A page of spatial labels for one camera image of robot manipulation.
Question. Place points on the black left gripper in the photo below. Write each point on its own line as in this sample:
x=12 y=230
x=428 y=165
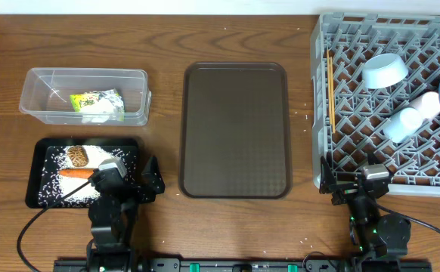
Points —
x=157 y=184

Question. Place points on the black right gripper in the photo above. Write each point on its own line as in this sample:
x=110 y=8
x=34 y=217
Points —
x=345 y=190

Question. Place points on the white rice pile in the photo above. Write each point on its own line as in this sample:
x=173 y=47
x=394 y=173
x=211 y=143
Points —
x=54 y=186

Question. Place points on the light blue cup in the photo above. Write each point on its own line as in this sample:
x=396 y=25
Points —
x=403 y=124

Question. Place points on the orange carrot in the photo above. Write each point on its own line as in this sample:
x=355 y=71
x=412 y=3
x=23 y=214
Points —
x=83 y=173

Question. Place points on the brown food scrap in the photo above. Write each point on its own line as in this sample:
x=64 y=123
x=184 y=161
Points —
x=77 y=156

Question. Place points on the white tissue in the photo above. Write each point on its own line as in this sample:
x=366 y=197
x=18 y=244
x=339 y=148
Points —
x=98 y=113

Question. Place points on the green snack wrapper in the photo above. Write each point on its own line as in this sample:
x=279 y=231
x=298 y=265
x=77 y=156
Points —
x=110 y=97

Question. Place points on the pink cup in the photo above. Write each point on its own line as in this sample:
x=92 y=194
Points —
x=428 y=105

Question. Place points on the light blue small bowl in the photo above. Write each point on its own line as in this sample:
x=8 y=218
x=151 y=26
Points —
x=384 y=70

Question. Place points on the wooden chopstick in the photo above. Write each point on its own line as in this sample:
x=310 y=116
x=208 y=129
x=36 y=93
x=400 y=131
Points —
x=328 y=55
x=331 y=97

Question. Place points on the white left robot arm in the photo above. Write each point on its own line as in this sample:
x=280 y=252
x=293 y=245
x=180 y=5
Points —
x=113 y=218

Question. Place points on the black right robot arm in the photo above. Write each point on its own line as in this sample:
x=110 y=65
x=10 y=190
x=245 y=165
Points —
x=382 y=239

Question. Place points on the grey dishwasher rack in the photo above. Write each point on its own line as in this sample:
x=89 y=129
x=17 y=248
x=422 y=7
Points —
x=362 y=113

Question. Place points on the black waste tray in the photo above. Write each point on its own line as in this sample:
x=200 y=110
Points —
x=39 y=156

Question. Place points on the clear plastic bin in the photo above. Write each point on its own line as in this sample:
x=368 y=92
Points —
x=46 y=93

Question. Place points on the brown serving tray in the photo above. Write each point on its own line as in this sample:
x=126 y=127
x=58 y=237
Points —
x=235 y=131

